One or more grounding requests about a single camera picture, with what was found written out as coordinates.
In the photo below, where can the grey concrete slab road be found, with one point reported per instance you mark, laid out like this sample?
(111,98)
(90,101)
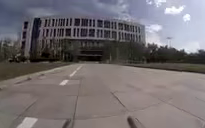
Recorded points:
(100,90)

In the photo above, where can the white multi-storey building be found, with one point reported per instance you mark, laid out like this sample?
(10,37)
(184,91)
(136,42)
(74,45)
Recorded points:
(86,33)

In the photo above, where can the white dashed painted line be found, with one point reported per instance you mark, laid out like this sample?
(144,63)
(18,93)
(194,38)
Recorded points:
(64,82)

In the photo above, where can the robot's own part right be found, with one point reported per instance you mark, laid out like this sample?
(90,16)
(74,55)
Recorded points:
(132,122)

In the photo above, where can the robot's own part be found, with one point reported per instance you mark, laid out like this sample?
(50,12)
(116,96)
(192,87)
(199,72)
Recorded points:
(66,124)
(132,122)

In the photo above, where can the robot's own part left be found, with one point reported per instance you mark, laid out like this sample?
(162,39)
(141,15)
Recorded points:
(66,124)

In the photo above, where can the row of dark trees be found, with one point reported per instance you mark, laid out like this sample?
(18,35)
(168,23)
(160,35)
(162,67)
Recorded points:
(176,55)

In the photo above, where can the grass field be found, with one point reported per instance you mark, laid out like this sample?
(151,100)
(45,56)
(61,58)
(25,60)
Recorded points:
(186,67)

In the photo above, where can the grass strip with kerb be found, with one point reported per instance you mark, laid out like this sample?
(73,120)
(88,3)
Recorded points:
(10,70)

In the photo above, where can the clump of trees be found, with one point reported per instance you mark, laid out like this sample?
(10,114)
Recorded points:
(6,51)

